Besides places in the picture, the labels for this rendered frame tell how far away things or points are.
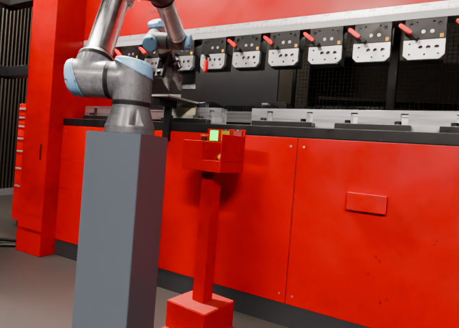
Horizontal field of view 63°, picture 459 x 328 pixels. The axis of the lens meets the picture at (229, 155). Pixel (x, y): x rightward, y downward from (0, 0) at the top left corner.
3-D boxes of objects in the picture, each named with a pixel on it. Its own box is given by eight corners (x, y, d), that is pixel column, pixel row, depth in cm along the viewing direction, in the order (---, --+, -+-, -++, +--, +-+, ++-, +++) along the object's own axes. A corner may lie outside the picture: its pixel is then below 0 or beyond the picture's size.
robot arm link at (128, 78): (144, 100, 110) (147, 54, 110) (100, 98, 111) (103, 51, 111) (156, 106, 122) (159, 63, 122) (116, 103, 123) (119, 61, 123)
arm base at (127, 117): (138, 134, 107) (141, 99, 107) (93, 130, 112) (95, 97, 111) (162, 137, 122) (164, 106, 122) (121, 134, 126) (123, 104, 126)
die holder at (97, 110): (84, 120, 249) (85, 106, 249) (91, 121, 255) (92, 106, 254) (141, 122, 225) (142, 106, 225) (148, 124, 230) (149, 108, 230)
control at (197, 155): (181, 168, 156) (184, 124, 156) (205, 168, 169) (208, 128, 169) (219, 173, 144) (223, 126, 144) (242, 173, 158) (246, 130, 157)
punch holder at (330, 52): (307, 64, 174) (310, 28, 174) (313, 68, 182) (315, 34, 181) (340, 62, 167) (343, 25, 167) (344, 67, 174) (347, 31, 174)
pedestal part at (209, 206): (191, 299, 157) (201, 169, 156) (201, 295, 162) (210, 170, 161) (203, 303, 153) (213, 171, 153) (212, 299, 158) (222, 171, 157)
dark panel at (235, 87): (140, 124, 295) (144, 68, 295) (142, 124, 297) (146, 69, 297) (274, 130, 240) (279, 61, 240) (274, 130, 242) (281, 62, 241)
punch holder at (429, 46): (401, 59, 155) (405, 19, 154) (404, 64, 162) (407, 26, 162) (444, 57, 147) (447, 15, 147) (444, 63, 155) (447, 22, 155)
